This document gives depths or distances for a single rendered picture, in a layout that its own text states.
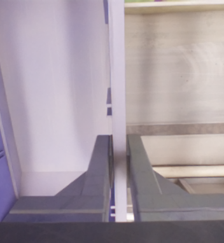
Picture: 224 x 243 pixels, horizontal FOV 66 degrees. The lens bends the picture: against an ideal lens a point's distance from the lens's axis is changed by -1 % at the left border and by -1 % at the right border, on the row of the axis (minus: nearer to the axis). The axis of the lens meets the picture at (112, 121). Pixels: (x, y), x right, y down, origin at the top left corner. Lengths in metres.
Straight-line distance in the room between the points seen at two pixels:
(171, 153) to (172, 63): 0.28
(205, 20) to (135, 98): 0.27
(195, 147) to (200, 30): 0.34
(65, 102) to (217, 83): 0.44
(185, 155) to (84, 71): 0.45
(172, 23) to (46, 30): 0.35
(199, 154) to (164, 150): 0.11
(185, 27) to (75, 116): 0.39
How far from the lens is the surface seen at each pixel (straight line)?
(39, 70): 0.28
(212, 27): 0.58
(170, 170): 0.60
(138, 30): 0.52
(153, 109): 0.54
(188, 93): 0.56
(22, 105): 0.30
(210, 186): 0.64
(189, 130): 0.60
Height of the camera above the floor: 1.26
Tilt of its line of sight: 74 degrees down
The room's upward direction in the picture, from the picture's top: 176 degrees counter-clockwise
